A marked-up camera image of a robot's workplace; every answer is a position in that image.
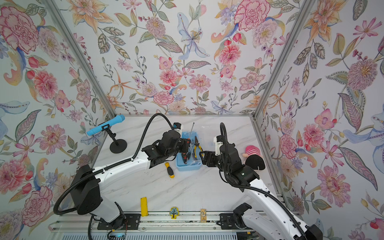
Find light blue plastic toolbox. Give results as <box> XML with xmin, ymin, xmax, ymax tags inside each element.
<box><xmin>176</xmin><ymin>131</ymin><xmax>214</xmax><ymax>172</ymax></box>

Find orange handled screwdriver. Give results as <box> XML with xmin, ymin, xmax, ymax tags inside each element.
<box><xmin>188</xmin><ymin>122</ymin><xmax>195</xmax><ymax>151</ymax></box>

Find dark red handled pliers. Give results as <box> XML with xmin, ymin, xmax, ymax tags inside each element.
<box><xmin>181</xmin><ymin>147</ymin><xmax>191</xmax><ymax>165</ymax></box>

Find yellow handled pliers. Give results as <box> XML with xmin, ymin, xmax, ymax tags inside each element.
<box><xmin>193</xmin><ymin>136</ymin><xmax>203</xmax><ymax>161</ymax></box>

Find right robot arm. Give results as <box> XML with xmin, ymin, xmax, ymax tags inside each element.
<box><xmin>199</xmin><ymin>144</ymin><xmax>323</xmax><ymax>240</ymax></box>

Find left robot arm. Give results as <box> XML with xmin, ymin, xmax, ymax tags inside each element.
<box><xmin>53</xmin><ymin>130</ymin><xmax>191</xmax><ymax>228</ymax></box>

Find pink striped sock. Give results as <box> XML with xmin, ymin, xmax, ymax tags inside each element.
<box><xmin>242</xmin><ymin>145</ymin><xmax>266</xmax><ymax>171</ymax></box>

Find black microphone stand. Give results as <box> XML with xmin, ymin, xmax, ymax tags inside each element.
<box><xmin>102</xmin><ymin>125</ymin><xmax>128</xmax><ymax>154</ymax></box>

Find small wooden tag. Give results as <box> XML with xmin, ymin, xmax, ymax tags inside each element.
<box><xmin>200</xmin><ymin>209</ymin><xmax>207</xmax><ymax>223</ymax></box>

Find blue toy microphone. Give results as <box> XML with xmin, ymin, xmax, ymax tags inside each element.
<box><xmin>86</xmin><ymin>115</ymin><xmax>125</xmax><ymax>136</ymax></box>

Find tree sticker badge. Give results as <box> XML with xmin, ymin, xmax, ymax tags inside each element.
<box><xmin>169</xmin><ymin>207</ymin><xmax>180</xmax><ymax>220</ymax></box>

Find yellow rectangular block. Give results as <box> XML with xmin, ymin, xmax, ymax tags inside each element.
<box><xmin>141</xmin><ymin>197</ymin><xmax>149</xmax><ymax>217</ymax></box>

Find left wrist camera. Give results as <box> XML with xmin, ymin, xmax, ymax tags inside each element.
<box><xmin>173</xmin><ymin>123</ymin><xmax>182</xmax><ymax>135</ymax></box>

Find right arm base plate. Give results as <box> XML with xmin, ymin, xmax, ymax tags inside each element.
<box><xmin>216</xmin><ymin>203</ymin><xmax>260</xmax><ymax>231</ymax></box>

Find right black corrugated cable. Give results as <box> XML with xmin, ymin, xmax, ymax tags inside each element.
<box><xmin>219</xmin><ymin>122</ymin><xmax>307</xmax><ymax>240</ymax></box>

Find black corrugated cable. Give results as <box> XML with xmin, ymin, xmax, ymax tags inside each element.
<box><xmin>219</xmin><ymin>122</ymin><xmax>307</xmax><ymax>240</ymax></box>
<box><xmin>53</xmin><ymin>112</ymin><xmax>175</xmax><ymax>216</ymax></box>

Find aluminium front rail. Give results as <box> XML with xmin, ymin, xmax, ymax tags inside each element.
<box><xmin>47</xmin><ymin>211</ymin><xmax>307</xmax><ymax>234</ymax></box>

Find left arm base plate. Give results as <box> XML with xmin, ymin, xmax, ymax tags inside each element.
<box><xmin>97</xmin><ymin>202</ymin><xmax>141</xmax><ymax>231</ymax></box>

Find left black corrugated cable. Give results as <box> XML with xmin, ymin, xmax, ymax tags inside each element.
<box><xmin>53</xmin><ymin>112</ymin><xmax>175</xmax><ymax>216</ymax></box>

